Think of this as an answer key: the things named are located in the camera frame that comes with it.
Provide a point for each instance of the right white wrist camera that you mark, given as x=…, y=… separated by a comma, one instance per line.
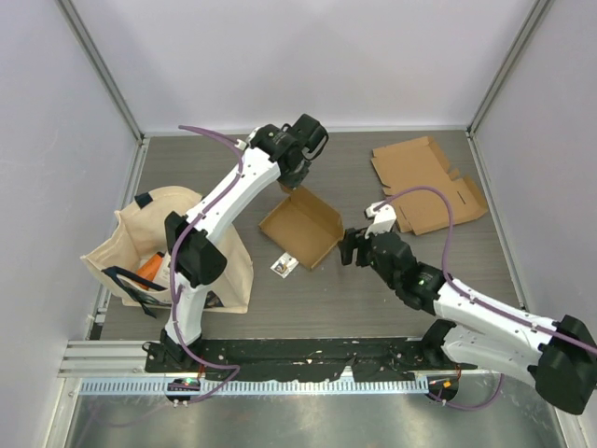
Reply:
x=382, y=218

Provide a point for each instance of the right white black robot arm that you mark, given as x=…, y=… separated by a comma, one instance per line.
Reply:
x=556, y=357

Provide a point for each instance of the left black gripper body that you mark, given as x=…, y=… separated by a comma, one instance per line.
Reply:
x=293, y=179

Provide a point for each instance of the small white plastic packet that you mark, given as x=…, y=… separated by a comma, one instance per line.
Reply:
x=284, y=265

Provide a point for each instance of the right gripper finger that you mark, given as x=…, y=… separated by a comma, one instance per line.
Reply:
x=356, y=234
x=347, y=247

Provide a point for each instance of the orange item in bag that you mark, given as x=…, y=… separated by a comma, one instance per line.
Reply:
x=150, y=268

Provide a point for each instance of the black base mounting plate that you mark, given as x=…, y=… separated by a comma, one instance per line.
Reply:
x=301, y=360

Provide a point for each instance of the beige canvas tote bag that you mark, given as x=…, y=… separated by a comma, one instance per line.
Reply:
x=140, y=235

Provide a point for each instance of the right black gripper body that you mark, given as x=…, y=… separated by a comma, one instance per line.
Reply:
x=383, y=273

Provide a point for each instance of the aluminium front rail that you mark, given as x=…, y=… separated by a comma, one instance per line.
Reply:
x=107, y=357

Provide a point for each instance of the white slotted cable duct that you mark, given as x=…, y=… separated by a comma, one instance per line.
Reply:
x=171, y=387

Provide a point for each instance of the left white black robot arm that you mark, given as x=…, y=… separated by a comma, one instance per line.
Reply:
x=268, y=154

